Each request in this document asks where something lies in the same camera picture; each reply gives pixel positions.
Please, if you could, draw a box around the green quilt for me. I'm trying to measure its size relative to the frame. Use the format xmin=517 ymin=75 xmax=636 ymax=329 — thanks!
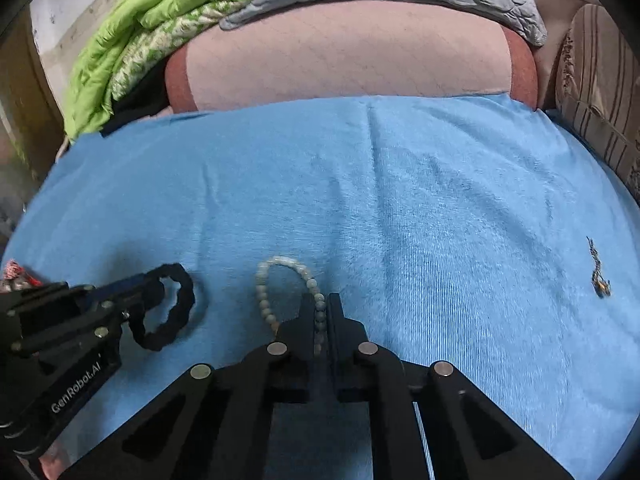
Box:
xmin=65 ymin=0 xmax=281 ymax=141

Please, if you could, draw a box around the pink pillow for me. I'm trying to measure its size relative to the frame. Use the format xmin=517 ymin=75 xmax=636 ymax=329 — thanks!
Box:
xmin=165 ymin=2 xmax=541 ymax=113

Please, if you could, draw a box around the red dotted scrunchie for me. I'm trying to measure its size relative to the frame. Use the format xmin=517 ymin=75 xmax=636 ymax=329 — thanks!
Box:
xmin=2 ymin=259 xmax=43 ymax=293

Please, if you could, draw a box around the black braided hair tie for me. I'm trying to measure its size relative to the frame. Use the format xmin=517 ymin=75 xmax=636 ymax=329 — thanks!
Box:
xmin=129 ymin=262 xmax=196 ymax=352

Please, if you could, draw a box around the wooden cabinet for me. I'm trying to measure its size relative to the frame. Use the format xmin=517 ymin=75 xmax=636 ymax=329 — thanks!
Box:
xmin=0 ymin=10 xmax=66 ymax=186

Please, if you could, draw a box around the black cloth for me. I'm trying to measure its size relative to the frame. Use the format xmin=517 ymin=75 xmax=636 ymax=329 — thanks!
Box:
xmin=100 ymin=75 xmax=173 ymax=136

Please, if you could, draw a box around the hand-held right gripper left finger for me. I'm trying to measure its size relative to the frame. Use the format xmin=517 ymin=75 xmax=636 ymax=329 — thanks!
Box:
xmin=57 ymin=292 xmax=326 ymax=480

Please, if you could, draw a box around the striped beige mattress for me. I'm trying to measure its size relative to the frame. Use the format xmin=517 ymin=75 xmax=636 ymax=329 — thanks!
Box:
xmin=555 ymin=4 xmax=640 ymax=186

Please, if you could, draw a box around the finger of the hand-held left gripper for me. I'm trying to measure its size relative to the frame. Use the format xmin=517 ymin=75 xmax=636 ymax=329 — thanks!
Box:
xmin=0 ymin=270 xmax=166 ymax=320
xmin=9 ymin=287 xmax=168 ymax=362

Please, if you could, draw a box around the pale bead bracelet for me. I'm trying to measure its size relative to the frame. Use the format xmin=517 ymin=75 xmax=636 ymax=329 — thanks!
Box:
xmin=255 ymin=256 xmax=328 ymax=356

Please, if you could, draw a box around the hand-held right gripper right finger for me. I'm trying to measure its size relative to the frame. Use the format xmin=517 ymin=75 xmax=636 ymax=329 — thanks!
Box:
xmin=325 ymin=292 xmax=576 ymax=480

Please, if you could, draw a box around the blue cloth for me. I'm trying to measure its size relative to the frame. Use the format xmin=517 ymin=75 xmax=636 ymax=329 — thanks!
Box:
xmin=0 ymin=92 xmax=640 ymax=480

